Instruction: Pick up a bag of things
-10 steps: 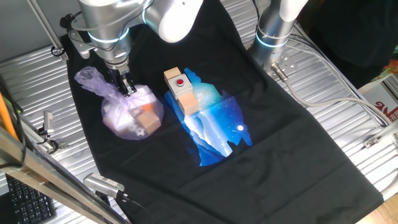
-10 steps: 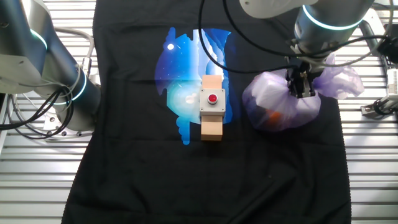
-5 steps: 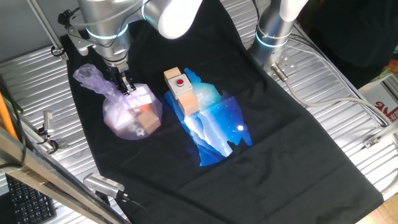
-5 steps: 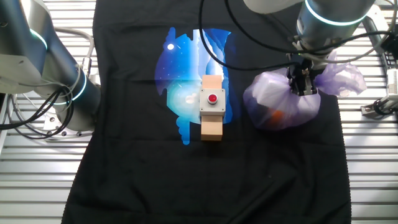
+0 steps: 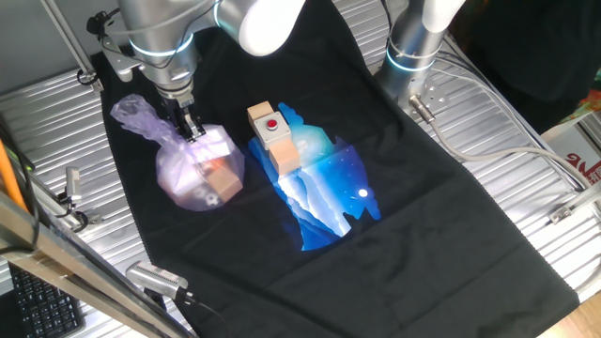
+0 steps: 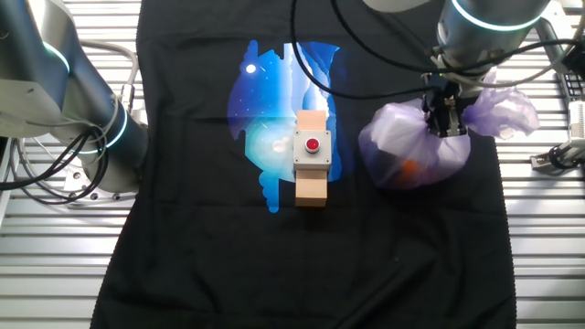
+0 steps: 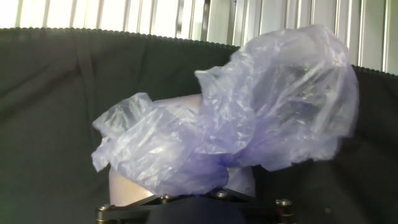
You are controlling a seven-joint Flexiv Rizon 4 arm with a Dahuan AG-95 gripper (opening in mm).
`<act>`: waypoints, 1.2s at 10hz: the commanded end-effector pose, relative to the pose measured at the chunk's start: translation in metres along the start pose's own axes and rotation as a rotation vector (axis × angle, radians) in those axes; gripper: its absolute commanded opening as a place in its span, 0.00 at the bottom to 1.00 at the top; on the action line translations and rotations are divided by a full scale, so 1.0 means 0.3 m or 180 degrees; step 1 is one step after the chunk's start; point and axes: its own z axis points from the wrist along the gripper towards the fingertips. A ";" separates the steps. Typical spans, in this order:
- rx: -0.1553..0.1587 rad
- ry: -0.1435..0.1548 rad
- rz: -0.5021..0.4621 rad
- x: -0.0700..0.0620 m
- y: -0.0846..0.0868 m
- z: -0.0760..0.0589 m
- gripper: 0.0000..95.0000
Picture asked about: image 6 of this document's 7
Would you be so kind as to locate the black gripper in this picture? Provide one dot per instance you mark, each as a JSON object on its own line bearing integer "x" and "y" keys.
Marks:
{"x": 443, "y": 91}

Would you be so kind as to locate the long tan wooden block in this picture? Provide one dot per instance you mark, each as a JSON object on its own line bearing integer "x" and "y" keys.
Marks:
{"x": 311, "y": 192}

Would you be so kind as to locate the small silver bracket mount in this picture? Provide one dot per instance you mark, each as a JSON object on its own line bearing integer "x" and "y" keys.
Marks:
{"x": 541, "y": 161}

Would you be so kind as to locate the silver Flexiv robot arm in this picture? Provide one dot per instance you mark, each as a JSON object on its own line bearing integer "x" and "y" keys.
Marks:
{"x": 27, "y": 55}

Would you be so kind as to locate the white box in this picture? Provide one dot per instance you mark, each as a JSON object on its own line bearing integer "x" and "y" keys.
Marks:
{"x": 397, "y": 128}

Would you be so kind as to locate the black computer keyboard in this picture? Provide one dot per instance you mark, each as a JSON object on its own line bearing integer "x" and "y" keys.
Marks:
{"x": 573, "y": 89}

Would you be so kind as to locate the black t-shirt with blue print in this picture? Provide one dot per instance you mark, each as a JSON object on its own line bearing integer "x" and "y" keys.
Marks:
{"x": 205, "y": 251}

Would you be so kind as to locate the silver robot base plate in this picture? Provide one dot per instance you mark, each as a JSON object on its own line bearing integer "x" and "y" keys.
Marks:
{"x": 73, "y": 183}

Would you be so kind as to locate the grey box with red button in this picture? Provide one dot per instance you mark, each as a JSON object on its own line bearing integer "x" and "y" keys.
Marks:
{"x": 320, "y": 160}

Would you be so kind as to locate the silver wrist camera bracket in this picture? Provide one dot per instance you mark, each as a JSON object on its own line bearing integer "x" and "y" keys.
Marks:
{"x": 548, "y": 36}

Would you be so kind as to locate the purple translucent plastic bag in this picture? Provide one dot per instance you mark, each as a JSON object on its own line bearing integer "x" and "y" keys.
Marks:
{"x": 450, "y": 155}

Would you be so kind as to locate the orange-tan block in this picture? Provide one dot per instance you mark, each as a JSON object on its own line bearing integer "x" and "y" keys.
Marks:
{"x": 407, "y": 171}

